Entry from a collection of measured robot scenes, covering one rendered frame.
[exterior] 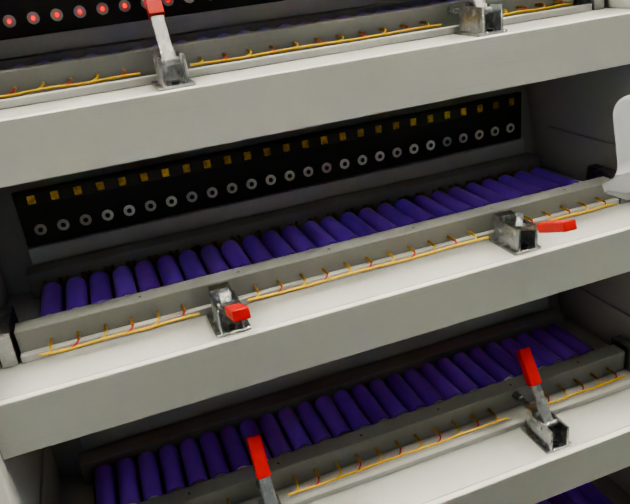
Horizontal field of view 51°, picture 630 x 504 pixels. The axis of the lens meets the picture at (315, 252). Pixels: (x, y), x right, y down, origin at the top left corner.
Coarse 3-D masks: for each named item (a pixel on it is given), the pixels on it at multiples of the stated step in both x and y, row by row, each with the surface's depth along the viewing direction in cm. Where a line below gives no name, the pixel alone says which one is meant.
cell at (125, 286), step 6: (114, 270) 60; (120, 270) 59; (126, 270) 59; (114, 276) 59; (120, 276) 58; (126, 276) 58; (132, 276) 59; (114, 282) 58; (120, 282) 57; (126, 282) 57; (132, 282) 57; (114, 288) 57; (120, 288) 56; (126, 288) 55; (132, 288) 56; (120, 294) 55; (126, 294) 55
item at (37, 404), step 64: (320, 192) 69; (64, 256) 62; (448, 256) 58; (512, 256) 57; (576, 256) 58; (0, 320) 51; (192, 320) 53; (256, 320) 52; (320, 320) 52; (384, 320) 54; (448, 320) 56; (0, 384) 48; (64, 384) 47; (128, 384) 48; (192, 384) 50; (0, 448) 46
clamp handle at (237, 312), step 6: (222, 294) 50; (228, 294) 50; (222, 300) 50; (228, 300) 51; (222, 306) 49; (228, 306) 47; (234, 306) 46; (240, 306) 45; (246, 306) 44; (228, 312) 46; (234, 312) 44; (240, 312) 44; (246, 312) 44; (234, 318) 44; (240, 318) 44; (246, 318) 44
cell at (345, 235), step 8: (328, 216) 65; (320, 224) 65; (328, 224) 64; (336, 224) 63; (328, 232) 63; (336, 232) 62; (344, 232) 61; (352, 232) 61; (336, 240) 62; (344, 240) 60
